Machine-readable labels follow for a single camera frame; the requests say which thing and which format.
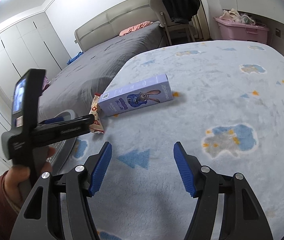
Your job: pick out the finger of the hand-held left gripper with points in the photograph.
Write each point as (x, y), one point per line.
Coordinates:
(53, 120)
(79, 122)

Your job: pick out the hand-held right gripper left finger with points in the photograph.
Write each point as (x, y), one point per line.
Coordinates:
(100, 170)

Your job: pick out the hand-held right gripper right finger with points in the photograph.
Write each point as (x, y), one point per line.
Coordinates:
(184, 170)

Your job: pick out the red and white snack wrapper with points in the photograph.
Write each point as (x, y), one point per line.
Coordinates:
(95, 126)

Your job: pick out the grey perforated plastic basket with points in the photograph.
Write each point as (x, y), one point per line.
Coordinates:
(62, 150)

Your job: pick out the person's left hand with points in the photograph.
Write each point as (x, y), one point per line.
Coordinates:
(14, 182)

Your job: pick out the purple fuzzy cloth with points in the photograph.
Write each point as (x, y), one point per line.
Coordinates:
(46, 83)

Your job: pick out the purple cartoon rabbit box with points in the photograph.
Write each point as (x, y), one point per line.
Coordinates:
(132, 97)

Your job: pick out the blue cloth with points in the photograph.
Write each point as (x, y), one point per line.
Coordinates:
(74, 58)

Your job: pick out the white wardrobe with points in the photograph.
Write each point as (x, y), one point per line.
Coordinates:
(19, 50)

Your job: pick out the bed with grey sheet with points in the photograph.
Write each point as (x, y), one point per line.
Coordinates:
(102, 55)

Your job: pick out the light blue printed blanket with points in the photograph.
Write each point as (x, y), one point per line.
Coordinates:
(231, 100)

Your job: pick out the beige padded headboard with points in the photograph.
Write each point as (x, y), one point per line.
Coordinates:
(107, 22)

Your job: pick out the pink cloth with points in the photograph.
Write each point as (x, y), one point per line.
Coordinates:
(134, 28)

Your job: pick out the beige chair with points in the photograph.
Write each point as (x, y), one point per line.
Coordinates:
(179, 31)

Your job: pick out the pink plastic storage box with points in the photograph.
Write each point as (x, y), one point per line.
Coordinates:
(241, 32)

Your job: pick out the black garment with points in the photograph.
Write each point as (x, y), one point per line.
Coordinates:
(179, 2)

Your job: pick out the beige curtain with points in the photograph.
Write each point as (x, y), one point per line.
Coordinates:
(203, 12)

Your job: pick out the pile of pale clothes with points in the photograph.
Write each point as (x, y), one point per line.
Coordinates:
(241, 18)

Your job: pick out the white window ledge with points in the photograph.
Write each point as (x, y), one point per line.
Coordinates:
(256, 5)

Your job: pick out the wall socket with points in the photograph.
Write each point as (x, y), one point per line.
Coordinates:
(278, 32)

